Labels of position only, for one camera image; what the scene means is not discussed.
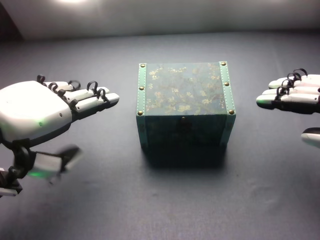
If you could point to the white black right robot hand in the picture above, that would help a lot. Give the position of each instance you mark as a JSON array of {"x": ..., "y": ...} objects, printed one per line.
[{"x": 295, "y": 98}]

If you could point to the teal floral box lid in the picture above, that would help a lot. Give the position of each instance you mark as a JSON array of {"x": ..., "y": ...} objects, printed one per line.
[{"x": 185, "y": 87}]

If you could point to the grey table cloth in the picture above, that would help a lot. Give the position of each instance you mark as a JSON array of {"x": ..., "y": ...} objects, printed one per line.
[{"x": 160, "y": 205}]

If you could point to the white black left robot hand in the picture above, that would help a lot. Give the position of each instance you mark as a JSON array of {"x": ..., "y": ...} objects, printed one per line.
[{"x": 30, "y": 107}]

